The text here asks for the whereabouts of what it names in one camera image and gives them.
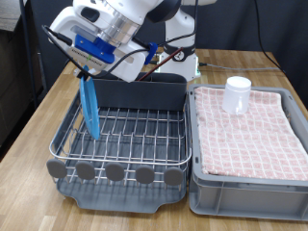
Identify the dark cabinet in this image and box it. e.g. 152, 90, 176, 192
0, 27, 44, 155

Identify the black camera cable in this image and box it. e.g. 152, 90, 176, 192
41, 0, 198, 80

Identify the blue plate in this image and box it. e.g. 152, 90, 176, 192
78, 64, 101, 141

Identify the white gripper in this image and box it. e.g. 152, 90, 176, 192
49, 6, 147, 84

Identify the grey plastic crate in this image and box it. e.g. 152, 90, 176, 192
187, 83, 308, 222

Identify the grey plastic drain tray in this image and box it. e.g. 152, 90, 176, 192
53, 86, 191, 215

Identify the black metal pole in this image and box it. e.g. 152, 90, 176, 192
17, 0, 41, 109

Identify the metal wire dish rack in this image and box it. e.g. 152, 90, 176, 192
48, 86, 193, 188

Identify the thin black hanging cable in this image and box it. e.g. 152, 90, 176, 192
251, 0, 289, 77

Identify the wrist camera on blue mount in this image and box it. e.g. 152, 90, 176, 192
68, 33, 117, 70

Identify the pink checked cloth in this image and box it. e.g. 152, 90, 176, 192
193, 86, 308, 182

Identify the dark grey cutlery holder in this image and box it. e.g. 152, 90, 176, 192
81, 70, 189, 112

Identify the blue cable clip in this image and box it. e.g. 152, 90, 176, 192
143, 41, 159, 66

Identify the thin grey cable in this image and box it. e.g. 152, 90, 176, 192
198, 62, 284, 72

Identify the white mug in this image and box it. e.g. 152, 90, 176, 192
220, 75, 253, 116

